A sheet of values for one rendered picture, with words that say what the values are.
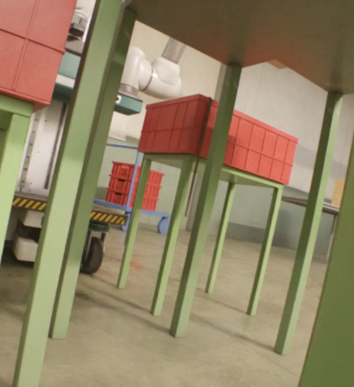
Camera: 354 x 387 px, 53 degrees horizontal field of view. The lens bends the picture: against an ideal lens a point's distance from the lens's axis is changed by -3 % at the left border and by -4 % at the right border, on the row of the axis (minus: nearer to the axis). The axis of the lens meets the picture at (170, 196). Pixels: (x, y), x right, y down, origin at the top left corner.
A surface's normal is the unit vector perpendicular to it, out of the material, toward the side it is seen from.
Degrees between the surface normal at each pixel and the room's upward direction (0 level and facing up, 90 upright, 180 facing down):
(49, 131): 90
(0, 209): 90
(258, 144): 90
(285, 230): 90
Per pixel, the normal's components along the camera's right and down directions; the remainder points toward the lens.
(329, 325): -0.82, -0.18
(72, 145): 0.53, 0.10
